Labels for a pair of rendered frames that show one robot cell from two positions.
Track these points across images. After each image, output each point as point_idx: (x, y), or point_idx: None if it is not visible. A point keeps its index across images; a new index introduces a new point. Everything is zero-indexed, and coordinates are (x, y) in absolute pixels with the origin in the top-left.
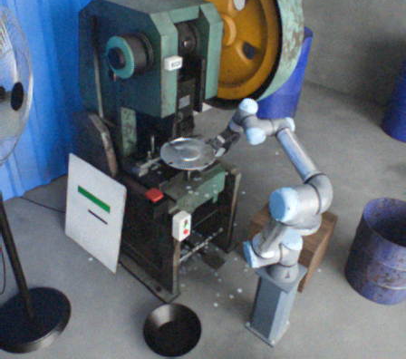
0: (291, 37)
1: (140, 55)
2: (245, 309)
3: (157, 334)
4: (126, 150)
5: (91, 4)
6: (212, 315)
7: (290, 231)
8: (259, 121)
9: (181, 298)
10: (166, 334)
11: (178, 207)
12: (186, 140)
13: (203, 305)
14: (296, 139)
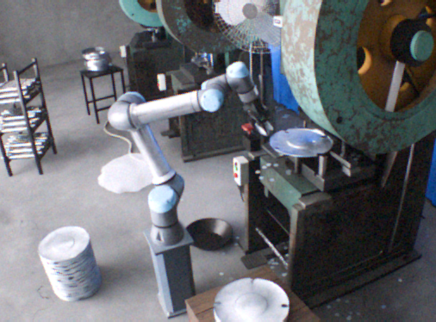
0: (294, 22)
1: (278, 9)
2: (203, 292)
3: (215, 233)
4: None
5: None
6: (211, 268)
7: (166, 196)
8: (217, 79)
9: (240, 254)
10: (212, 238)
11: (252, 158)
12: (330, 145)
13: (226, 265)
14: (179, 96)
